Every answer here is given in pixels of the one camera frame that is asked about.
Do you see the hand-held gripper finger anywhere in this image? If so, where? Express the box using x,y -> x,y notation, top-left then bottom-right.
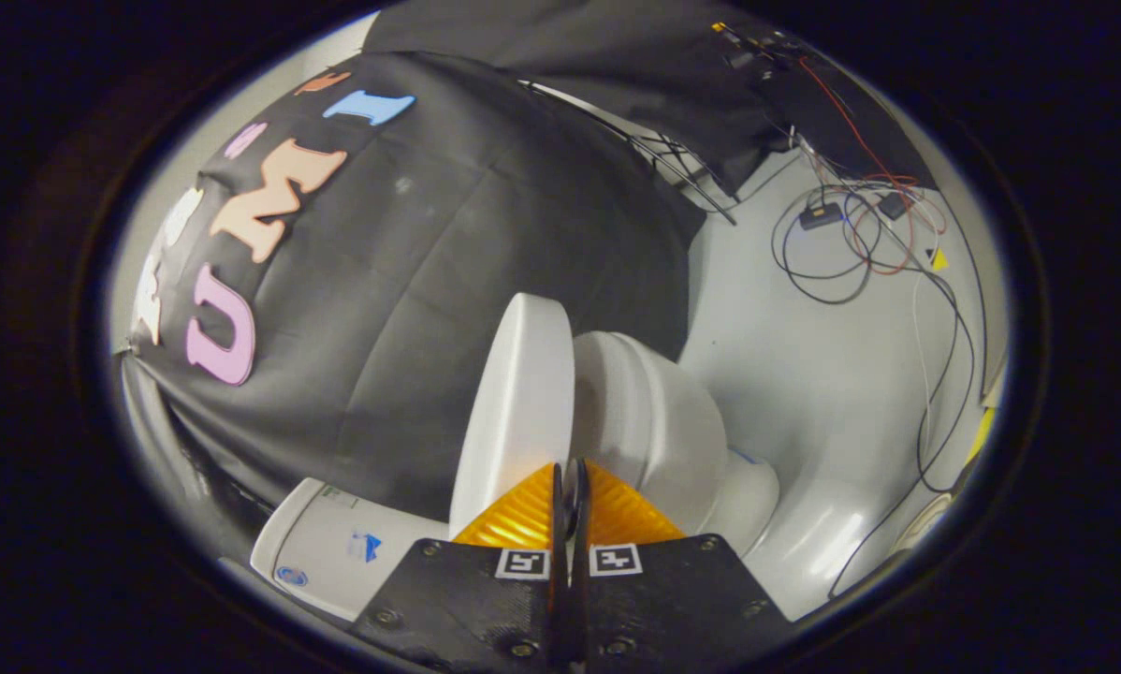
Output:
568,459 -> 793,670
350,462 -> 566,670

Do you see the white toilet bowl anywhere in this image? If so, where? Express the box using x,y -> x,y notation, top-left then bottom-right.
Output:
570,330 -> 908,623

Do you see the black backdrop cloth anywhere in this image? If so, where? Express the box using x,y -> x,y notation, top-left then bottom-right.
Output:
364,0 -> 936,198
130,51 -> 706,525
116,356 -> 271,553

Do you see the black light stand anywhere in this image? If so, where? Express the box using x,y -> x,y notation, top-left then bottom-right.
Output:
523,80 -> 739,226

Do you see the spare hand-held gripper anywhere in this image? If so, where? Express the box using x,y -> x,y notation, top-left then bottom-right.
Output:
710,21 -> 805,71

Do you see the black floor cable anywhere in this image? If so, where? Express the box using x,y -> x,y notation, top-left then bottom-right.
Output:
771,183 -> 984,600

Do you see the red cable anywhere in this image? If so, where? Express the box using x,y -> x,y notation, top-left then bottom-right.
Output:
797,56 -> 947,278

